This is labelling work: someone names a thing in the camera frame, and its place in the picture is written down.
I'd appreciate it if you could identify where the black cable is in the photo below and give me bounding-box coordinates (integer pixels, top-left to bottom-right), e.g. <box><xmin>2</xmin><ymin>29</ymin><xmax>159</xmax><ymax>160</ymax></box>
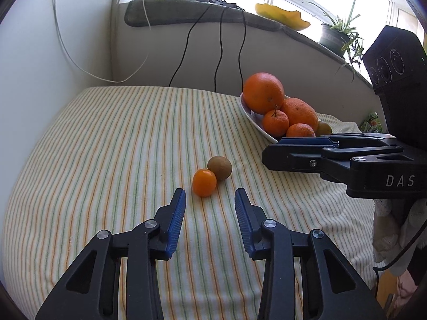
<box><xmin>238</xmin><ymin>7</ymin><xmax>248</xmax><ymax>95</ymax></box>
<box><xmin>168</xmin><ymin>4</ymin><xmax>216</xmax><ymax>88</ymax></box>
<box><xmin>213</xmin><ymin>6</ymin><xmax>231</xmax><ymax>93</ymax></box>

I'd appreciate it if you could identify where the medium orange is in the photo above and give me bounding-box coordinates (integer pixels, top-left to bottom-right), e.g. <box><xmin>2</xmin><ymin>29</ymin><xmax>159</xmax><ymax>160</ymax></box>
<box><xmin>280</xmin><ymin>97</ymin><xmax>319</xmax><ymax>130</ymax></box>

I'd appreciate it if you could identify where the potted green plant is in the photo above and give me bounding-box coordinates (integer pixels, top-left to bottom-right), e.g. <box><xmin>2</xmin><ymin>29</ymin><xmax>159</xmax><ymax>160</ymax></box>
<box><xmin>305</xmin><ymin>0</ymin><xmax>366</xmax><ymax>81</ymax></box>

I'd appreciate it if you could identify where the large orange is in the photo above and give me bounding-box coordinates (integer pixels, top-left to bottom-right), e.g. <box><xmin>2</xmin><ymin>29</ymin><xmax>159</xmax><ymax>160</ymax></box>
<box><xmin>243</xmin><ymin>72</ymin><xmax>286</xmax><ymax>114</ymax></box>

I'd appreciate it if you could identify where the mandarin with stem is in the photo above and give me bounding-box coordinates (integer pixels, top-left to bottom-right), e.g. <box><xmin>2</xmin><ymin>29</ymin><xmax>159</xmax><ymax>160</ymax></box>
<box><xmin>262</xmin><ymin>105</ymin><xmax>290</xmax><ymax>137</ymax></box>

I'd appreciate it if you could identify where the white cable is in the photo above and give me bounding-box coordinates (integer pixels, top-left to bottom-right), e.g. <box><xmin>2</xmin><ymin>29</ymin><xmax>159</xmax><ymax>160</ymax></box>
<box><xmin>53</xmin><ymin>0</ymin><xmax>151</xmax><ymax>84</ymax></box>

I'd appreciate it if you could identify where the smooth small orange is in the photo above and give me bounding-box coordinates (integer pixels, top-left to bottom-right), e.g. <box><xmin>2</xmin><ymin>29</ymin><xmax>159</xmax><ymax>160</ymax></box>
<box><xmin>192</xmin><ymin>169</ymin><xmax>217</xmax><ymax>197</ymax></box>

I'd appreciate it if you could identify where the brown kiwi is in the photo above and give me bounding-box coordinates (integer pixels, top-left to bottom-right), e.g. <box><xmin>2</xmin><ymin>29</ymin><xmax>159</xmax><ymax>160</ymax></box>
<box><xmin>207</xmin><ymin>155</ymin><xmax>232</xmax><ymax>181</ymax></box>
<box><xmin>315</xmin><ymin>121</ymin><xmax>333</xmax><ymax>137</ymax></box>

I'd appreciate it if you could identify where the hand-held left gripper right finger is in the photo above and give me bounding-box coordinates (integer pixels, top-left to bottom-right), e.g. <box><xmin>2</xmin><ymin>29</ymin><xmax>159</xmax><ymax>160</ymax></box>
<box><xmin>234</xmin><ymin>188</ymin><xmax>388</xmax><ymax>320</ymax></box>

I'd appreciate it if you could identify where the floral white plate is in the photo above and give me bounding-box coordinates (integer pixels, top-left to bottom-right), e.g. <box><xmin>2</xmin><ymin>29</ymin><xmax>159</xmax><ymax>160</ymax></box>
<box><xmin>239</xmin><ymin>93</ymin><xmax>280</xmax><ymax>145</ymax></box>

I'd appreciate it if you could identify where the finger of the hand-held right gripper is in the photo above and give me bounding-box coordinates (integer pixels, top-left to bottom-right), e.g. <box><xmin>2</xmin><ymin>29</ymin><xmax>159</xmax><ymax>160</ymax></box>
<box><xmin>276</xmin><ymin>133</ymin><xmax>398</xmax><ymax>148</ymax></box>
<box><xmin>262</xmin><ymin>145</ymin><xmax>405</xmax><ymax>183</ymax></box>

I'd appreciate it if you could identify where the yellow dish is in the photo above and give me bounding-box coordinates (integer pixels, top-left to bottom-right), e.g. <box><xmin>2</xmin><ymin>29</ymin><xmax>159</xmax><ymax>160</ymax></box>
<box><xmin>255</xmin><ymin>3</ymin><xmax>311</xmax><ymax>30</ymax></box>

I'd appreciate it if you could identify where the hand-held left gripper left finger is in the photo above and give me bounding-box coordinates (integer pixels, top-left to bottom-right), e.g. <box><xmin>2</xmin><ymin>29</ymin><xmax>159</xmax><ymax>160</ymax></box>
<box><xmin>35</xmin><ymin>188</ymin><xmax>187</xmax><ymax>320</ymax></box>

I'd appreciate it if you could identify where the striped cloth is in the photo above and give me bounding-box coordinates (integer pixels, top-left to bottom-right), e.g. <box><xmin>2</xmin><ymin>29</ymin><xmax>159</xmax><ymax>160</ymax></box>
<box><xmin>2</xmin><ymin>86</ymin><xmax>381</xmax><ymax>320</ymax></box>

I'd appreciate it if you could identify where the person's right forearm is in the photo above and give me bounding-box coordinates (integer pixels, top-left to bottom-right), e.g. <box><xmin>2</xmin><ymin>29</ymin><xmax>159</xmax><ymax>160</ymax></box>
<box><xmin>372</xmin><ymin>198</ymin><xmax>427</xmax><ymax>274</ymax></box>

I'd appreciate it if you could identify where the small mandarin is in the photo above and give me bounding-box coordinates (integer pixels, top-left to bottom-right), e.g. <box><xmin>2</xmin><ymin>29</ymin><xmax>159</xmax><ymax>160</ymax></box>
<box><xmin>286</xmin><ymin>123</ymin><xmax>316</xmax><ymax>138</ymax></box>

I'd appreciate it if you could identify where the green packet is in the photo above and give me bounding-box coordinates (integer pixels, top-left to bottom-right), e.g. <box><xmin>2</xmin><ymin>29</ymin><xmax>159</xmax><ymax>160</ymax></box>
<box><xmin>359</xmin><ymin>112</ymin><xmax>389</xmax><ymax>134</ymax></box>

